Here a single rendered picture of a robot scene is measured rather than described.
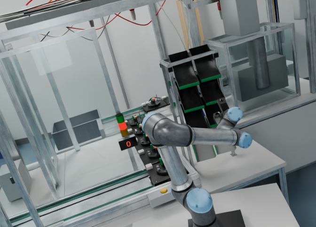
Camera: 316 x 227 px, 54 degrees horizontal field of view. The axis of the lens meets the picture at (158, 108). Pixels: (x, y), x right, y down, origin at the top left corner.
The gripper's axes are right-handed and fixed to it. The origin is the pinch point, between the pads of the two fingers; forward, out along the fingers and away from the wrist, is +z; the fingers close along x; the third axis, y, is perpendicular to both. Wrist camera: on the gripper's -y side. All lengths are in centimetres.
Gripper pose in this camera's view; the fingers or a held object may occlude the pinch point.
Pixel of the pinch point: (221, 114)
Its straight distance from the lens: 197.8
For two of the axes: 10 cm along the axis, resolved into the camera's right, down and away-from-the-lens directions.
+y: 2.6, 9.6, -0.9
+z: 0.1, 0.9, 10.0
